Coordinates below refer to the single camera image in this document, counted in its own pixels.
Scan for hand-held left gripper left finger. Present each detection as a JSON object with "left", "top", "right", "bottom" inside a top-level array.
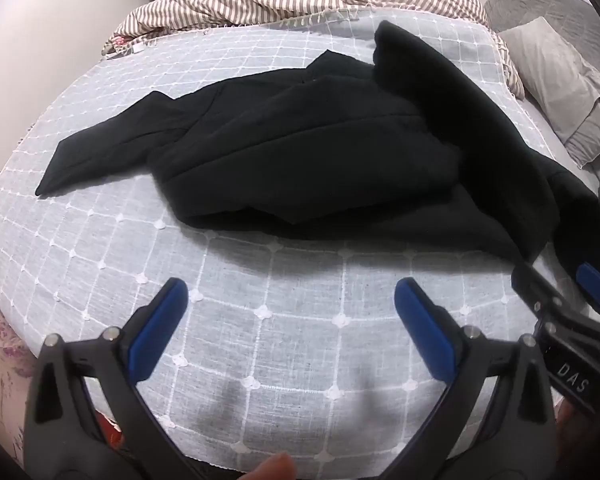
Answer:
[{"left": 24, "top": 277, "right": 201, "bottom": 480}]

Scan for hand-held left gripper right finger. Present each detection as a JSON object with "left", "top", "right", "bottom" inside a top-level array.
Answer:
[{"left": 380, "top": 277, "right": 557, "bottom": 480}]

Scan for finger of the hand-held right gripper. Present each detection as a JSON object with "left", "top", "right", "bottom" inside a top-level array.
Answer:
[
  {"left": 575, "top": 262, "right": 600, "bottom": 322},
  {"left": 511, "top": 261, "right": 567, "bottom": 322}
]

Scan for black jacket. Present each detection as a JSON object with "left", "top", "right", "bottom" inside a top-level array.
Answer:
[{"left": 35, "top": 20, "right": 600, "bottom": 273}]

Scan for person's left hand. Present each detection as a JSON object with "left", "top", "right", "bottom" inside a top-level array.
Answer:
[{"left": 241, "top": 452, "right": 297, "bottom": 480}]

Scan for grey checked blanket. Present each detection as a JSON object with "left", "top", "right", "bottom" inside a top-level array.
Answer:
[{"left": 0, "top": 7, "right": 600, "bottom": 476}]

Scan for floral bed sheet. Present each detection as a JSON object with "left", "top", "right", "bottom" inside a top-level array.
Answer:
[{"left": 0, "top": 290, "right": 43, "bottom": 466}]

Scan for grey pillow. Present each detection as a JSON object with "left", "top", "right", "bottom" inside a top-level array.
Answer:
[{"left": 497, "top": 16, "right": 600, "bottom": 170}]

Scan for grey quilted cushion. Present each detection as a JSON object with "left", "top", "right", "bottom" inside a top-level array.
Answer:
[{"left": 484, "top": 0, "right": 600, "bottom": 92}]

